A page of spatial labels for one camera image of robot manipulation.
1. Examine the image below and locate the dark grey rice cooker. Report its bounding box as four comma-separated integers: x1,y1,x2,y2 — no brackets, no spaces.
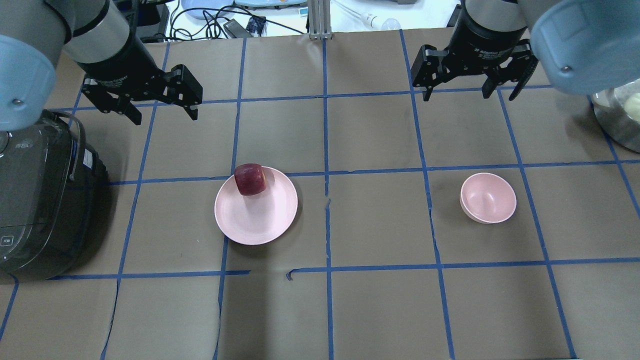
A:
0,110,108,285

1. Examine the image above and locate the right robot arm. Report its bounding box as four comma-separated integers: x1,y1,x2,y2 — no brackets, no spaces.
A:
410,0,640,101

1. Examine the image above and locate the steel pot with bun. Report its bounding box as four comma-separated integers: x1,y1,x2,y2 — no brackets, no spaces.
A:
591,79,640,153

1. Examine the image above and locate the aluminium frame post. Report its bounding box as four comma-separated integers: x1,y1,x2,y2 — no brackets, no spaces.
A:
306,0,333,40

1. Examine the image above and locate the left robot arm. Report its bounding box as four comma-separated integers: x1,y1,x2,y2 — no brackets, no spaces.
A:
0,0,203,132

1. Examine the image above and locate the red apple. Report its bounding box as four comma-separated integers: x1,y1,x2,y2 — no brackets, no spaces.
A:
233,162,267,197

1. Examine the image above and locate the pink plate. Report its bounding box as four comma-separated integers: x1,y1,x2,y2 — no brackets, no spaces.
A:
214,166,299,246

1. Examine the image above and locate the pink bowl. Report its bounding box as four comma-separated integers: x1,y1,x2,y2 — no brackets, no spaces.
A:
459,172,518,224

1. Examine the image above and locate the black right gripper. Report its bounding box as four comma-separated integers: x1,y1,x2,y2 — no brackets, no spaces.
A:
411,4,538,101

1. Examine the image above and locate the black power adapter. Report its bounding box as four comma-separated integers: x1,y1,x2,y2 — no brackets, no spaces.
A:
222,19,253,39

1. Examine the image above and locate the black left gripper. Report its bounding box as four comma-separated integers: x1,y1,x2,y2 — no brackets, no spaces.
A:
81,34,203,126

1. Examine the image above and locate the light blue plate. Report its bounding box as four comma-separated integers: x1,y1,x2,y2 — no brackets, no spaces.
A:
180,0,234,20

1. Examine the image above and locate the light bulb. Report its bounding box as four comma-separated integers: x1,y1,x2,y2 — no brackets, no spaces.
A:
359,13,402,31

